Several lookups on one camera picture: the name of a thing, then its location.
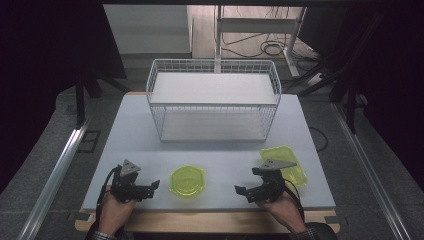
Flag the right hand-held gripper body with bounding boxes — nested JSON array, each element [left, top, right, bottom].
[[251, 159, 298, 203]]

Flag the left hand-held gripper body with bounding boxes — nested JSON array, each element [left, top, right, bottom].
[[110, 159, 148, 203]]

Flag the rectangular green plastic container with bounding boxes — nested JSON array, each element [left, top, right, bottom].
[[259, 144, 309, 188]]

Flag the round green plastic container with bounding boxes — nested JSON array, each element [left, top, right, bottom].
[[169, 164, 207, 198]]

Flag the white wire storage rack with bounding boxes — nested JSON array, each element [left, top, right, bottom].
[[145, 58, 283, 143]]

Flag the person's right hand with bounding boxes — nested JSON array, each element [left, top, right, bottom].
[[258, 191, 308, 235]]

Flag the person's left hand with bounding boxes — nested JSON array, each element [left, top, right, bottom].
[[98, 186, 138, 236]]

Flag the black stand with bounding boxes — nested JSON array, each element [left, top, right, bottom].
[[298, 63, 369, 135], [73, 63, 129, 128]]

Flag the white power strip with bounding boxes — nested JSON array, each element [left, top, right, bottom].
[[305, 72, 324, 87]]

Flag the white cabinet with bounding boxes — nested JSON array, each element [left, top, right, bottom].
[[103, 4, 193, 56]]

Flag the left hand-held gripper cable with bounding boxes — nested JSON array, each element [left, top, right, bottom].
[[95, 165, 120, 223]]

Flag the hand-held gripper cable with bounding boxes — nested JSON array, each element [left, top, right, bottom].
[[283, 178, 306, 222], [95, 165, 120, 223]]

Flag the right hand-held gripper cable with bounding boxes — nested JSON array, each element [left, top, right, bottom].
[[283, 178, 306, 222]]

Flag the black looped floor cable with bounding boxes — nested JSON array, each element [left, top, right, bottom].
[[309, 126, 330, 153]]

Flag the aluminium rail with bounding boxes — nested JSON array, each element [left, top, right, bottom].
[[17, 118, 92, 240], [331, 102, 413, 240]]

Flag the black floor cables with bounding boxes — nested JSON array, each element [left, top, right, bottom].
[[220, 31, 319, 62]]

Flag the white desk frame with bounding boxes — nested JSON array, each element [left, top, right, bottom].
[[214, 5, 308, 78]]

